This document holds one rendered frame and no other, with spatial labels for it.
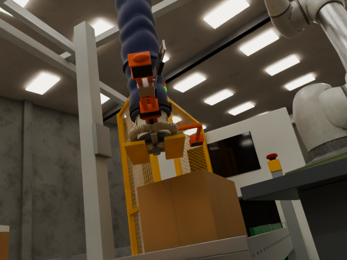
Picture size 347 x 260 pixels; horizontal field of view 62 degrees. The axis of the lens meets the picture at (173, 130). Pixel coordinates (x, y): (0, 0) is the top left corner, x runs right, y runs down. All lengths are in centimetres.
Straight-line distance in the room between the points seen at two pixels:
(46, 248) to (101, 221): 891
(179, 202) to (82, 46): 223
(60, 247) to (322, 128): 1105
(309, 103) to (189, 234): 82
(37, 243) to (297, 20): 1065
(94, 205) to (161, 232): 114
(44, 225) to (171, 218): 1007
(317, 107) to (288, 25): 58
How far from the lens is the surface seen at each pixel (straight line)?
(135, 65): 98
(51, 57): 418
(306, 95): 108
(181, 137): 136
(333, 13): 140
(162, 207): 155
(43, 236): 1141
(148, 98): 120
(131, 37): 174
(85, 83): 303
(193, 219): 148
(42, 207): 1151
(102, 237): 255
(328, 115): 105
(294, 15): 151
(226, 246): 136
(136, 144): 136
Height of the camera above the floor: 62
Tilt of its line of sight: 21 degrees up
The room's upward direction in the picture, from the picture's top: 10 degrees counter-clockwise
